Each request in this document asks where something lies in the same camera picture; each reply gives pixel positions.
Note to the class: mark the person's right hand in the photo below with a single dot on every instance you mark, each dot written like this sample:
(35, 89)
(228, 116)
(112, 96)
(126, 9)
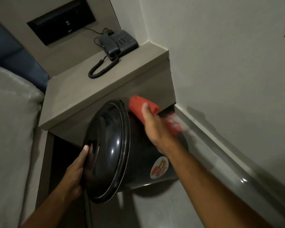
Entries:
(156, 130)

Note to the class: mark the person's left hand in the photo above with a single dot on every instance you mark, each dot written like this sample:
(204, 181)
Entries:
(74, 174)

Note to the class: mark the red cleaning cloth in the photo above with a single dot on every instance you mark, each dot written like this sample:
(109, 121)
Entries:
(154, 113)

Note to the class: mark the person's right thumb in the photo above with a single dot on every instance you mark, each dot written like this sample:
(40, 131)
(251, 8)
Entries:
(146, 113)

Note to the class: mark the white bed mattress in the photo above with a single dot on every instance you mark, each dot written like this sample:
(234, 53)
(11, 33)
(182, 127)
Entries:
(11, 144)

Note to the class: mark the person's left thumb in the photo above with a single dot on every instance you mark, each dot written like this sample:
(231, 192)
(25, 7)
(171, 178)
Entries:
(85, 154)

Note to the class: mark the black plastic bin with lid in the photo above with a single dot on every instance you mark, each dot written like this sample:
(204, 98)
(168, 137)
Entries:
(123, 154)

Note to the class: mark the blue padded headboard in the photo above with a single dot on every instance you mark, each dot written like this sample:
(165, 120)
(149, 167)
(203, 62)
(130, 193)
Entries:
(14, 56)

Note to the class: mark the black desk telephone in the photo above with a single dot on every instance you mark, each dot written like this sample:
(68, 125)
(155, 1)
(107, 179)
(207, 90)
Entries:
(118, 42)

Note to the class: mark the grey bedside table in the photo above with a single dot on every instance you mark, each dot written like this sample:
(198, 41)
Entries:
(104, 92)

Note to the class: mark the person's right forearm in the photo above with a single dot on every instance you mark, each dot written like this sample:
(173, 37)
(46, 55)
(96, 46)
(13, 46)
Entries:
(211, 189)

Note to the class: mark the black wall switch panel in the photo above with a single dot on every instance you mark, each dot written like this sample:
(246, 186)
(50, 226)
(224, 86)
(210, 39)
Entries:
(61, 22)

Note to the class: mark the person's left forearm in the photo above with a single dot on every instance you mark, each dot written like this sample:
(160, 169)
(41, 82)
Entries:
(47, 208)

